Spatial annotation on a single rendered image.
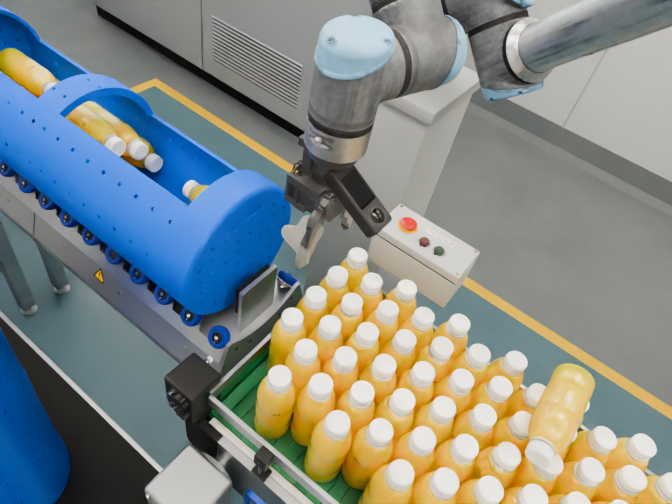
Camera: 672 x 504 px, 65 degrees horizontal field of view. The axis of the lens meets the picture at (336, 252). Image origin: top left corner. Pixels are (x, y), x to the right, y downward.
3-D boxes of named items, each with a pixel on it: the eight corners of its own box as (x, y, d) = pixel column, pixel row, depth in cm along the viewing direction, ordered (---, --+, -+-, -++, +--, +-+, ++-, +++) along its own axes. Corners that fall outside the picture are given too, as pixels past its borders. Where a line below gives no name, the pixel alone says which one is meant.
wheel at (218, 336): (218, 320, 102) (212, 321, 101) (235, 333, 101) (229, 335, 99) (208, 339, 103) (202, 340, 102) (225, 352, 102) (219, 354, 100)
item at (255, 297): (264, 297, 114) (268, 259, 105) (273, 303, 113) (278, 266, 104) (231, 326, 108) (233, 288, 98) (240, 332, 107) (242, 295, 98)
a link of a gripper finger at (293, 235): (275, 253, 86) (299, 204, 83) (303, 272, 85) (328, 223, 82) (265, 255, 84) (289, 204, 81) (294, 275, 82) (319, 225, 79)
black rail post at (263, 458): (259, 461, 93) (262, 443, 87) (272, 473, 92) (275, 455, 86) (250, 471, 92) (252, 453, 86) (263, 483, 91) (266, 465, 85)
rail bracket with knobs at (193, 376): (202, 372, 103) (201, 343, 95) (229, 394, 101) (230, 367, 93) (162, 408, 97) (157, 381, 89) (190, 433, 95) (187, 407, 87)
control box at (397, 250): (389, 234, 122) (400, 201, 115) (464, 281, 116) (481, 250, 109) (365, 257, 116) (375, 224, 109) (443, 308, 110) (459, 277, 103)
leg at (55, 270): (64, 281, 217) (22, 160, 171) (73, 289, 215) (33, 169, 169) (51, 289, 214) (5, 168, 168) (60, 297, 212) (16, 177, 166)
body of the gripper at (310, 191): (312, 181, 87) (323, 119, 78) (354, 208, 84) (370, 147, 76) (282, 203, 82) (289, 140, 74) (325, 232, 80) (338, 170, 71)
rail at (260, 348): (340, 274, 118) (342, 265, 116) (342, 276, 118) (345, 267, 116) (208, 399, 94) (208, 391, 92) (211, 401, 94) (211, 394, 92)
